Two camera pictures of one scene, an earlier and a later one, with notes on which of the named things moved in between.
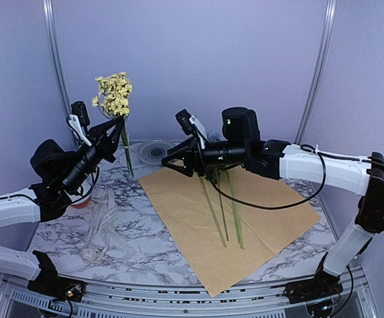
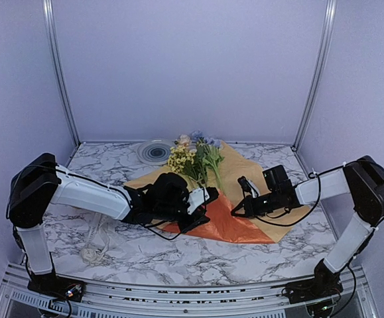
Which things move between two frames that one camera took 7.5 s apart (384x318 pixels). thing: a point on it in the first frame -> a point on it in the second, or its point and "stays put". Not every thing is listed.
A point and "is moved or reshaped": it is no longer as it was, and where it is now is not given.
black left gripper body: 75,175 -> 166,211
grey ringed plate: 152,152 stays put
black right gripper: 193,144 -> 247,202
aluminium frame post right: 320,68 stays put
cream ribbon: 99,242 stays put
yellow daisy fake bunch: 115,91 is moved or reshaped
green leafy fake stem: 211,210 is moved or reshaped
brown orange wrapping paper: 223,237 is moved or reshaped
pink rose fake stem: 216,169 is moved or reshaped
